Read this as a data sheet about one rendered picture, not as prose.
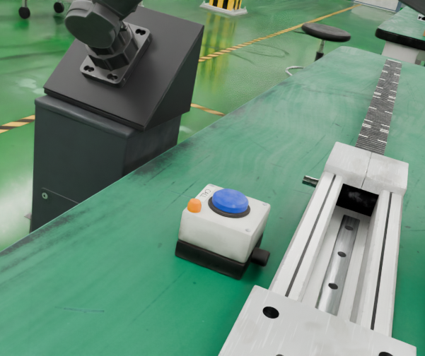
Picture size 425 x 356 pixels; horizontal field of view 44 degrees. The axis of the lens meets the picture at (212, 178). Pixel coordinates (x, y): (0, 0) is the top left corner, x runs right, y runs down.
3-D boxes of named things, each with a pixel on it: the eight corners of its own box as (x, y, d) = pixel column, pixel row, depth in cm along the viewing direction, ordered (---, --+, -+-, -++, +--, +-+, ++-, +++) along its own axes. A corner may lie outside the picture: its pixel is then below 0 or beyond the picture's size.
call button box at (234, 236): (199, 223, 65) (208, 179, 62) (274, 251, 62) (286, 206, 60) (173, 256, 58) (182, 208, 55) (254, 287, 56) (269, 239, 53)
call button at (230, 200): (217, 198, 60) (220, 183, 59) (249, 209, 59) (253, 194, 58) (204, 212, 57) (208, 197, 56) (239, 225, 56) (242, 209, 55)
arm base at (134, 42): (114, 23, 96) (80, 75, 92) (97, -9, 88) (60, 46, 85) (155, 36, 93) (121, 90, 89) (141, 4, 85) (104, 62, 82)
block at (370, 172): (301, 194, 77) (319, 135, 73) (385, 222, 74) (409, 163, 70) (288, 221, 69) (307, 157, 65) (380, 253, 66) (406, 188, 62)
